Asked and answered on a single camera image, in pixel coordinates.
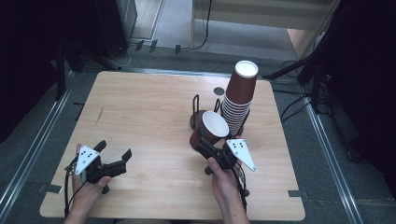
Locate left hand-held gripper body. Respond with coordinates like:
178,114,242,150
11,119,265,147
75,145,128,185

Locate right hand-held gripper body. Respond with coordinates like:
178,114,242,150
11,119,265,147
196,138,257,173

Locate brown paper cup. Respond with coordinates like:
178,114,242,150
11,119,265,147
189,110,231,151

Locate dark brown wire cup holder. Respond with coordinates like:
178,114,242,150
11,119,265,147
190,93,251,140

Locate stack of brown cups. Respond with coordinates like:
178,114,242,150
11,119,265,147
221,60,260,137

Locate person's left hand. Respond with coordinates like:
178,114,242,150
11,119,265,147
72,143,112,213

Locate person's right hand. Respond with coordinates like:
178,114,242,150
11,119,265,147
206,157,245,206

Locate grey tape strip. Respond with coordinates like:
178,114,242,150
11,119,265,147
38,183,64,194
287,189,310,199

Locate black stand legs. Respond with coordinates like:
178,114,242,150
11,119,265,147
55,39,123,101

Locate black tripod stand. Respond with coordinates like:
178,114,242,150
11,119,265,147
262,46,332,114

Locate black cabinet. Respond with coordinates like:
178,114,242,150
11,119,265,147
94,0,138,59

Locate white shelf unit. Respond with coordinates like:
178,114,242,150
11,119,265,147
190,0,341,61

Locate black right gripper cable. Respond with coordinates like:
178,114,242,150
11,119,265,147
233,162,251,213

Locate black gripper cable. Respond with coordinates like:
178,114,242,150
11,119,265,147
233,162,251,213
63,157,87,217

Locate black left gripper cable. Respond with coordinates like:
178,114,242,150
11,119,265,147
63,157,87,217

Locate aluminium floor rail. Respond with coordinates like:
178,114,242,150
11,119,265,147
303,96,364,224
0,70,76,208

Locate black floor cables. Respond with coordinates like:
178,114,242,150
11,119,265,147
273,60,314,123

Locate white floor cable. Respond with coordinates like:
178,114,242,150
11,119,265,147
108,42,138,69

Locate black hanging cable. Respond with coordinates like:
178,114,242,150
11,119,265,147
180,0,214,52

